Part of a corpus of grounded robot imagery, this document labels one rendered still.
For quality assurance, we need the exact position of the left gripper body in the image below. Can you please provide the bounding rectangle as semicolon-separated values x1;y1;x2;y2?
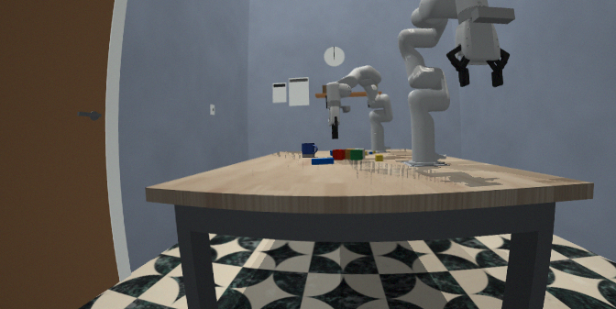
456;18;501;65

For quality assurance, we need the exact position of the blue rectangular bar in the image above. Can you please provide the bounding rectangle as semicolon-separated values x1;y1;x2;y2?
312;158;334;165

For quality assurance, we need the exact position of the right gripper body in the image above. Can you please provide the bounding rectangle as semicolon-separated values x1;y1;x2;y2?
327;106;341;126

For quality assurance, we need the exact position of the dark blue mug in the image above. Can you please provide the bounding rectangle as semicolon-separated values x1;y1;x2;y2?
302;143;318;158

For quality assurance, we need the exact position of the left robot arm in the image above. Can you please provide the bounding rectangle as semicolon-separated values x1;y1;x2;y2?
398;0;515;165

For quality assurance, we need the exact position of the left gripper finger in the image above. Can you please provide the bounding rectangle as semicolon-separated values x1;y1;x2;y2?
446;45;470;87
486;49;510;87

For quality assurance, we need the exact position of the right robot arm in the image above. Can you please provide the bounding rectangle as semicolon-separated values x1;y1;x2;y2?
326;66;392;152

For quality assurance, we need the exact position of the red cube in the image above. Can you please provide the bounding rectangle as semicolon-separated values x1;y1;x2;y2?
333;149;345;160

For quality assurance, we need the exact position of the green cube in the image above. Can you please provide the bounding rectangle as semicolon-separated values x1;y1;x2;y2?
350;149;363;160

